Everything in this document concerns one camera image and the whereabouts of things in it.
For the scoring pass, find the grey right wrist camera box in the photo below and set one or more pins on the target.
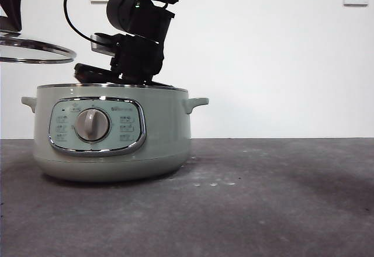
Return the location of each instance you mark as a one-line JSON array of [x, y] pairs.
[[100, 46]]

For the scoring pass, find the pale green electric cooking pot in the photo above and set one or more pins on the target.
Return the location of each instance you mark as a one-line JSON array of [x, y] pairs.
[[163, 128]]

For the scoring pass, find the glass lid with green knob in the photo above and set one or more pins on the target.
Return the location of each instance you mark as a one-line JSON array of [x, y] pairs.
[[38, 52]]

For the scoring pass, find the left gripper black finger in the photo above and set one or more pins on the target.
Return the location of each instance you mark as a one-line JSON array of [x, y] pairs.
[[14, 6]]

